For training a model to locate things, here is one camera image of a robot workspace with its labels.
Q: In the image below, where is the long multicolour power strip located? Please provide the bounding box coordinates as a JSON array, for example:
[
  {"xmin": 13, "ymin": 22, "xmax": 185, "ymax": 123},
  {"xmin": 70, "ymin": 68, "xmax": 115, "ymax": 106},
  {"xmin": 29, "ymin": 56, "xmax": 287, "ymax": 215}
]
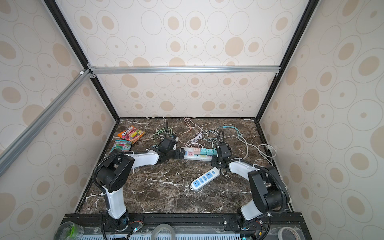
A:
[{"xmin": 184, "ymin": 148, "xmax": 212, "ymax": 162}]

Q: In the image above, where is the teal charger cube front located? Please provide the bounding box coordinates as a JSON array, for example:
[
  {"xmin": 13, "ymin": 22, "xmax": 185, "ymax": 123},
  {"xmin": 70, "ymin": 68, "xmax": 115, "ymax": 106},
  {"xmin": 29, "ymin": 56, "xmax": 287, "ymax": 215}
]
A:
[{"xmin": 200, "ymin": 148, "xmax": 207, "ymax": 156}]

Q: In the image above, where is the short blue power strip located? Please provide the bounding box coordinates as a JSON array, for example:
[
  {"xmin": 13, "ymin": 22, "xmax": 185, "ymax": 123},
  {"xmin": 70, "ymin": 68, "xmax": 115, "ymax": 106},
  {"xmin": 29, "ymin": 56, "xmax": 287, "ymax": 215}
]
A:
[{"xmin": 191, "ymin": 167, "xmax": 220, "ymax": 191}]

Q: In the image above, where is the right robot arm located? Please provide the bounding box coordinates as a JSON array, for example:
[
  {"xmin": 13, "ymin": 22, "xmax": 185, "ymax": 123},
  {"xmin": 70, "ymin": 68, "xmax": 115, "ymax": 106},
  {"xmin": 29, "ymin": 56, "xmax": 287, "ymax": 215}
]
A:
[{"xmin": 212, "ymin": 130, "xmax": 290, "ymax": 221}]

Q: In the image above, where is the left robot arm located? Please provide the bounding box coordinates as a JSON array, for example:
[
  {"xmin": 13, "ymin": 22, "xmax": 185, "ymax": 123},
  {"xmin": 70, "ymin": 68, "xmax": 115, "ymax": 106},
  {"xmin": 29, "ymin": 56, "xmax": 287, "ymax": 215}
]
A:
[{"xmin": 92, "ymin": 121, "xmax": 177, "ymax": 221}]

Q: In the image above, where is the orange candy bag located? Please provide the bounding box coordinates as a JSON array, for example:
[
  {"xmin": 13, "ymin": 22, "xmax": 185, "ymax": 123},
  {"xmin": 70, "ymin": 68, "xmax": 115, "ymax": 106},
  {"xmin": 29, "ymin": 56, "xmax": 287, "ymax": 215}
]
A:
[{"xmin": 118, "ymin": 126, "xmax": 146, "ymax": 144}]

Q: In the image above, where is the green Fox's candy bag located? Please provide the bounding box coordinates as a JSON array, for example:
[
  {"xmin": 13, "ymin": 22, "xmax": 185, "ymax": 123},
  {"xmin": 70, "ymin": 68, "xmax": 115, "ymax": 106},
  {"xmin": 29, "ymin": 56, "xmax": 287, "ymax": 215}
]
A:
[{"xmin": 110, "ymin": 140, "xmax": 132, "ymax": 153}]

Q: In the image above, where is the tape roll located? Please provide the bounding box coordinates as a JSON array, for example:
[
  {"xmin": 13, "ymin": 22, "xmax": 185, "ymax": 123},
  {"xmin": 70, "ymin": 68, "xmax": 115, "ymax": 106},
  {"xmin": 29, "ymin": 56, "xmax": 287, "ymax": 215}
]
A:
[{"xmin": 278, "ymin": 227, "xmax": 301, "ymax": 240}]

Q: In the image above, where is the clear plastic cup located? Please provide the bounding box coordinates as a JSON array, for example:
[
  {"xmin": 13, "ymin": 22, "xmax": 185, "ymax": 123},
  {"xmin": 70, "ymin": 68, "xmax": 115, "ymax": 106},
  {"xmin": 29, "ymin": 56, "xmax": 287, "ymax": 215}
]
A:
[{"xmin": 54, "ymin": 222, "xmax": 84, "ymax": 240}]

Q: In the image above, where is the green charging cable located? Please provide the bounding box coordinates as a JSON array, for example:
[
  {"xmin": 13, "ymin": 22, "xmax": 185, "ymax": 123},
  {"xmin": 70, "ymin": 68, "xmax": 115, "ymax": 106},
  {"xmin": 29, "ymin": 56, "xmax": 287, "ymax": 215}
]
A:
[{"xmin": 152, "ymin": 119, "xmax": 175, "ymax": 145}]

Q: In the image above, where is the white lilac coiled cable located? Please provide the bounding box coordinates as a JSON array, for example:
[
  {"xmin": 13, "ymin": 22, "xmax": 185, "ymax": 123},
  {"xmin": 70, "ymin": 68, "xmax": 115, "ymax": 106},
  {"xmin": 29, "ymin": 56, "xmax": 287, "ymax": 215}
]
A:
[{"xmin": 185, "ymin": 131, "xmax": 205, "ymax": 148}]

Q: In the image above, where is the white power strip cord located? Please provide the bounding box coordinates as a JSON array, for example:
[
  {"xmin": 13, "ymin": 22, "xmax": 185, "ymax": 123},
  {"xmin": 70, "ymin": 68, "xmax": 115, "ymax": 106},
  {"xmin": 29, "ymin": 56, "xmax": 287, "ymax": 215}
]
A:
[{"xmin": 236, "ymin": 134, "xmax": 278, "ymax": 169}]

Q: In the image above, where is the silver aluminium rail back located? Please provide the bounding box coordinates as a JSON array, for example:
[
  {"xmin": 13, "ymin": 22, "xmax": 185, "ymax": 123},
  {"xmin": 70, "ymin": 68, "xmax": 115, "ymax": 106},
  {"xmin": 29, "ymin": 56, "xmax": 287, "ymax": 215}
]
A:
[{"xmin": 90, "ymin": 66, "xmax": 281, "ymax": 74}]

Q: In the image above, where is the silver aluminium rail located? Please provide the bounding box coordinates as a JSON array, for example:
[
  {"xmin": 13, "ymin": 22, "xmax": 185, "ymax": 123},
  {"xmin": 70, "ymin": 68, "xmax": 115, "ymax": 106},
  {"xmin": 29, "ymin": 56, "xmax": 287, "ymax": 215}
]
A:
[
  {"xmin": 1, "ymin": 70, "xmax": 91, "ymax": 175},
  {"xmin": 90, "ymin": 66, "xmax": 281, "ymax": 74}
]

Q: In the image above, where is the silver aluminium rail left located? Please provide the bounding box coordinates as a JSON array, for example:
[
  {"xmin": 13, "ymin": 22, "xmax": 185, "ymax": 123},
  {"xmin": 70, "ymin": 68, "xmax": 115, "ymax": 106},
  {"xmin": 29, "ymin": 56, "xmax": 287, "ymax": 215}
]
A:
[{"xmin": 1, "ymin": 70, "xmax": 91, "ymax": 175}]

